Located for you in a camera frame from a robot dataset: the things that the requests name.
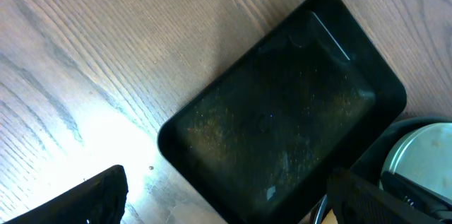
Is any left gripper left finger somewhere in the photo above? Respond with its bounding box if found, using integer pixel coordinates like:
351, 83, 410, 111
6, 165, 128, 224

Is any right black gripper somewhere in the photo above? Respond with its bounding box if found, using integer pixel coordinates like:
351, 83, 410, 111
380, 171, 451, 219

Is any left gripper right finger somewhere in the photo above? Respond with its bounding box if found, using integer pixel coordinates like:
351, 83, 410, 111
327, 168, 439, 224

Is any light blue plate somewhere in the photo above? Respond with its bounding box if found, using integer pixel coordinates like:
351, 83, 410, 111
382, 122, 451, 199

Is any green yellow sponge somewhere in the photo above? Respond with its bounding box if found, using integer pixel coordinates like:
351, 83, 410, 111
321, 211, 338, 224

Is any round black tray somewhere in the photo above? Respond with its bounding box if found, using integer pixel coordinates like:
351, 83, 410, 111
311, 117, 451, 223

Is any rectangular black tray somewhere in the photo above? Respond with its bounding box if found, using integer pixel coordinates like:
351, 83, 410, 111
157, 0, 407, 223

